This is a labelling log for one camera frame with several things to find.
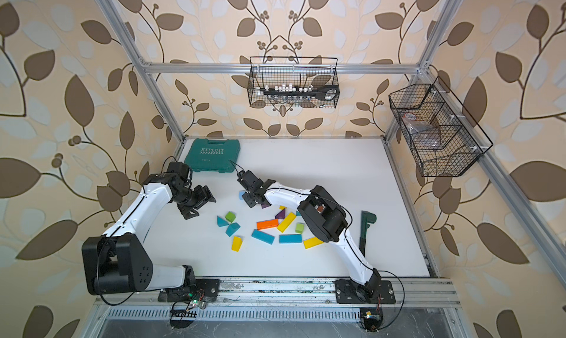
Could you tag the teal wedge block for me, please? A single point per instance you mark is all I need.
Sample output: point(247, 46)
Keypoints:
point(232, 229)

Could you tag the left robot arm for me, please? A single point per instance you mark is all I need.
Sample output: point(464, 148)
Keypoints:
point(117, 262)

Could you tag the black wire basket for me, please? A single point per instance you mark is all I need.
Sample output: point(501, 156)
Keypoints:
point(442, 135)
point(290, 71)

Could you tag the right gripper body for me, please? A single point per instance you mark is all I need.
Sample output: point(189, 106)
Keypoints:
point(249, 199)

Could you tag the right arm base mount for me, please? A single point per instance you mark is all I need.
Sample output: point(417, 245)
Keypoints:
point(349, 292)

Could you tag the light green cube centre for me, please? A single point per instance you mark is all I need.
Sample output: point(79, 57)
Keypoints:
point(300, 228)

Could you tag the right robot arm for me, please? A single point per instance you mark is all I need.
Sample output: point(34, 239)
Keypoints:
point(325, 218)

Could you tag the aluminium rail front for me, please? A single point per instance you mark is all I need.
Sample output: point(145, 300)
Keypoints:
point(435, 293)

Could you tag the black wire basket right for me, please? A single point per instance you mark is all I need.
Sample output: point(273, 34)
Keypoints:
point(442, 135)

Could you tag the yellow small block bottom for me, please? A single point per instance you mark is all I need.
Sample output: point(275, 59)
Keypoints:
point(236, 243)

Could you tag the long yellow block diagonal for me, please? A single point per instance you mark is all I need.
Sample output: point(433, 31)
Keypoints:
point(286, 222)

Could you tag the socket bit holder strip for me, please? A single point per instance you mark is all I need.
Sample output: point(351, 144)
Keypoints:
point(325, 93)

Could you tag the clear plastic bag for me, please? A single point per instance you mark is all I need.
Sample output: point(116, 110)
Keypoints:
point(423, 135)

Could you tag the black wire basket back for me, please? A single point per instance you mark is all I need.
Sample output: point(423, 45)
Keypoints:
point(290, 71)

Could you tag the yellow long block bottom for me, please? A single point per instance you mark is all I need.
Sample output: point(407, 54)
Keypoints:
point(312, 242)

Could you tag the green plastic tool case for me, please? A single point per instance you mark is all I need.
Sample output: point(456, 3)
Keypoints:
point(213, 155)

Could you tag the orange rectangular block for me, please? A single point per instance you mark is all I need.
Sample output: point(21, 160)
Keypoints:
point(267, 224)

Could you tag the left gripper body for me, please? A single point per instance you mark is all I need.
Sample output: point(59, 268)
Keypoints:
point(195, 199)

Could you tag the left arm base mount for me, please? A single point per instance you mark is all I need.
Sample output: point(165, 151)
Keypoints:
point(190, 290)

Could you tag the teal triangle block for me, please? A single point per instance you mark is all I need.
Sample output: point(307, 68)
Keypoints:
point(221, 222)

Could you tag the teal long block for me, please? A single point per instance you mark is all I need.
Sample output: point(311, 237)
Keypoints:
point(263, 237)
point(288, 239)

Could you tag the dark purple triangle block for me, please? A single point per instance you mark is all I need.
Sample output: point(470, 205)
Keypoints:
point(281, 215)

